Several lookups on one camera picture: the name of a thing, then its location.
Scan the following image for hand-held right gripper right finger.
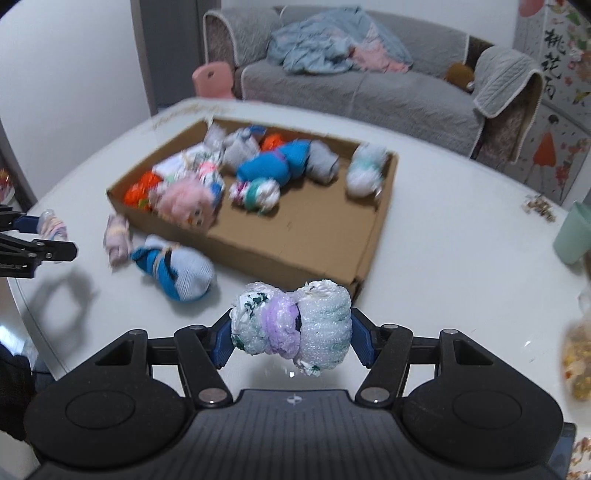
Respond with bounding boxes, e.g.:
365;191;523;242
350;307;492;409

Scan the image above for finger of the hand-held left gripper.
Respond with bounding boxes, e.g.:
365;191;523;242
0;233;78;279
0;205;44;234

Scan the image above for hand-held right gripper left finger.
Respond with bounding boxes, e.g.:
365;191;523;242
95;309;236;409

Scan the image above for small pastel striped bundle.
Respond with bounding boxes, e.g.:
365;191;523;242
39;210;69;264

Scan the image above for white bundle purple scrunchie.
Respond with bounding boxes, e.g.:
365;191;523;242
229;279;354;378

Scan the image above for cardboard box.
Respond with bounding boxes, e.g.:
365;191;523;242
106;117;399;301

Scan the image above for small pink bundle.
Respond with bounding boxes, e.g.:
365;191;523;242
104;215;134;267

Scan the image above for light blue sock bundle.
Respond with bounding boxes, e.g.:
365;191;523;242
129;234;217;303

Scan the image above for pink fluffy doll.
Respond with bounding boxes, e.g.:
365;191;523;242
150;178;221;229

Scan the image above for white pale green bundle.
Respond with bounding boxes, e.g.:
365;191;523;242
346;143;389;199

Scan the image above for grey sock bundle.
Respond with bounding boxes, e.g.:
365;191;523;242
305;140;341;182

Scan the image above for clear snack bag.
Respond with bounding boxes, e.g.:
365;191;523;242
561;295;591;402

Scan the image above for small dried scraps pile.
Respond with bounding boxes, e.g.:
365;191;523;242
524;194;557;222

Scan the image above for pink plastic stool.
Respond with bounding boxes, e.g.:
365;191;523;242
193;62;236;100

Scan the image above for pale green cup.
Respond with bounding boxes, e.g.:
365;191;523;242
553;200;591;265

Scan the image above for grey quilted sofa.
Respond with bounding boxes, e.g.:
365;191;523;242
203;6;546;171

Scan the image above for pink clothes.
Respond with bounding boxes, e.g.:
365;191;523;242
351;41;411;75

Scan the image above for brown plush toy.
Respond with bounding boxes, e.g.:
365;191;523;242
445;62;476;93

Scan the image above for light blue clothes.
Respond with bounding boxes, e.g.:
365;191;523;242
268;7;414;75

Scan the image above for wall poster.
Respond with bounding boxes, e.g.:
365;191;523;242
512;0;591;206

